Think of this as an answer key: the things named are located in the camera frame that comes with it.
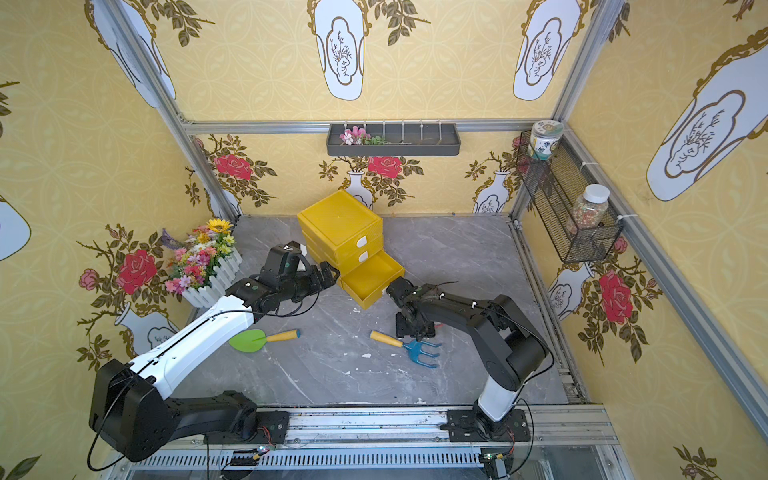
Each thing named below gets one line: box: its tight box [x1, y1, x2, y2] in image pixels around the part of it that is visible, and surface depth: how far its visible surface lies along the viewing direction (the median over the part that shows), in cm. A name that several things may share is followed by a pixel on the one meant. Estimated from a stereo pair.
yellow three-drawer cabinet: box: [297, 189, 405, 310], surface depth 94 cm
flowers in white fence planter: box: [162, 218, 243, 308], surface depth 92 cm
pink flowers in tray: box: [339, 125, 385, 146], surface depth 89 cm
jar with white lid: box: [567, 184, 611, 234], surface depth 66 cm
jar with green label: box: [528, 120, 564, 161], surface depth 87 cm
